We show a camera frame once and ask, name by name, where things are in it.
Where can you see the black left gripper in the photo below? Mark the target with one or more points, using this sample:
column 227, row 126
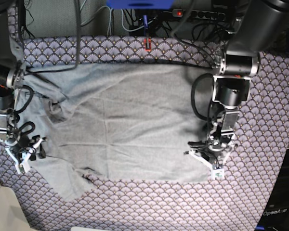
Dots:
column 211, row 152

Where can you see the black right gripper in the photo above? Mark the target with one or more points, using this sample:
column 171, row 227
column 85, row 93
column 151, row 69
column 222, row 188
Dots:
column 19, row 148

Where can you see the light grey T-shirt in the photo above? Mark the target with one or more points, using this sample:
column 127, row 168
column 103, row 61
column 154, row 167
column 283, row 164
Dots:
column 117, row 122

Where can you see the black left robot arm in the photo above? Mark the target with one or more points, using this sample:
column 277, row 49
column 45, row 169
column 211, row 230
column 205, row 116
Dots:
column 235, row 65

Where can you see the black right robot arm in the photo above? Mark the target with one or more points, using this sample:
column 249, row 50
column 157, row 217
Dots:
column 15, row 97

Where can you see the patterned purple tablecloth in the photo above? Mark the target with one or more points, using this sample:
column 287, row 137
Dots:
column 233, row 204

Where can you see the white foam board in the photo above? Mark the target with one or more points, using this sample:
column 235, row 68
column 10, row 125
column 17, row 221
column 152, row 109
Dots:
column 12, row 217

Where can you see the black OpenArm box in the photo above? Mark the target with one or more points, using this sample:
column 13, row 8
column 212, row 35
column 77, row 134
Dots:
column 276, row 213

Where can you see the red table clamp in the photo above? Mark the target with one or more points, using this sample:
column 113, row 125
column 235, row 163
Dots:
column 147, row 44

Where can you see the black power strip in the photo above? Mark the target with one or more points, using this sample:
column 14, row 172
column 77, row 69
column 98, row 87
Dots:
column 202, row 15

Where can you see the white camera bracket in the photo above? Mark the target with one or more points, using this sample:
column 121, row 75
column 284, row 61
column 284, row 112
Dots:
column 24, row 166
column 216, row 172

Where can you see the blue clamp handle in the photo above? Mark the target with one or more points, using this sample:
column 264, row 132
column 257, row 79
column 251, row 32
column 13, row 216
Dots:
column 145, row 23

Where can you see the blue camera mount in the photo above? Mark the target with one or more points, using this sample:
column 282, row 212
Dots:
column 140, row 4

